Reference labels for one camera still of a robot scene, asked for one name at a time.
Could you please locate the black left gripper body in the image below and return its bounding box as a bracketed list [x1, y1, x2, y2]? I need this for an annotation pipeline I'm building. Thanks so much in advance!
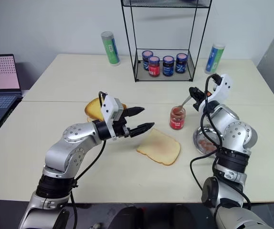
[113, 108, 131, 139]

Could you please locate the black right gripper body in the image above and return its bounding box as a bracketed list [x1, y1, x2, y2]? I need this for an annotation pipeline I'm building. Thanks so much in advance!
[193, 90, 211, 112]

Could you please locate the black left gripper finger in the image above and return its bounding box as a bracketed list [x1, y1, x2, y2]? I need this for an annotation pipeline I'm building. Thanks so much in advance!
[124, 106, 146, 118]
[128, 122, 155, 138]

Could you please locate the silver metal spoon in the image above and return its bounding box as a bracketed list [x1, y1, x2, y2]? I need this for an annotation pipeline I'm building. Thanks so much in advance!
[174, 95, 194, 113]

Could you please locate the pale bread slice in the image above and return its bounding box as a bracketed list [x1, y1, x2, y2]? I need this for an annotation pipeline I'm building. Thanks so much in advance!
[136, 128, 182, 167]

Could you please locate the blue-label jam jar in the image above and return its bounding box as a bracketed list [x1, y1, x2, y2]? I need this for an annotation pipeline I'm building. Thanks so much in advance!
[162, 55, 175, 78]
[141, 49, 155, 71]
[175, 52, 189, 74]

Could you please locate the open red jam jar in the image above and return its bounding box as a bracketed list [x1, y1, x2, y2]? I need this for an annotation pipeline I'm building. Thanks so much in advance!
[169, 106, 186, 131]

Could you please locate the golden toasted bread slice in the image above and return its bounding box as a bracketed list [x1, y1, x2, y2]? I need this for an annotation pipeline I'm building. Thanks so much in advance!
[84, 97, 128, 121]

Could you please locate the red-label jam jar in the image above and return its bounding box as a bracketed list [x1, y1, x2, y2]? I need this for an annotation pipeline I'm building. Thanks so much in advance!
[148, 56, 161, 78]

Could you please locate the green blue cylindrical can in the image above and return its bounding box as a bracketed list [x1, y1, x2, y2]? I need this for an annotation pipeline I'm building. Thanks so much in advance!
[100, 31, 122, 67]
[204, 43, 225, 75]

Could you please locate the round silver metal dish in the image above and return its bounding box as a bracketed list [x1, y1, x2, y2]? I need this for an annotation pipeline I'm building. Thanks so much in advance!
[193, 124, 224, 156]

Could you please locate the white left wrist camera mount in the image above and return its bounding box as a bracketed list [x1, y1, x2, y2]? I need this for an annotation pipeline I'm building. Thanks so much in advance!
[100, 94, 128, 141]

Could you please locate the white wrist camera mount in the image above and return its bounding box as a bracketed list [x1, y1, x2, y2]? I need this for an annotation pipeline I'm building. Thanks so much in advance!
[100, 94, 128, 141]
[198, 73, 234, 115]

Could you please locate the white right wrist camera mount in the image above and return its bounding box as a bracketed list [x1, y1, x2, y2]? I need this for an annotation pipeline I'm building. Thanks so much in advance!
[198, 73, 234, 115]

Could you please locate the black wire shelf rack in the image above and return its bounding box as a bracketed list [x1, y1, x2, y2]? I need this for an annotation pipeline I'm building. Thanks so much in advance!
[120, 0, 213, 83]

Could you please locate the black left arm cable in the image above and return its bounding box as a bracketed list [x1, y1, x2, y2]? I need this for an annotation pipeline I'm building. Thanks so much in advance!
[69, 91, 109, 229]

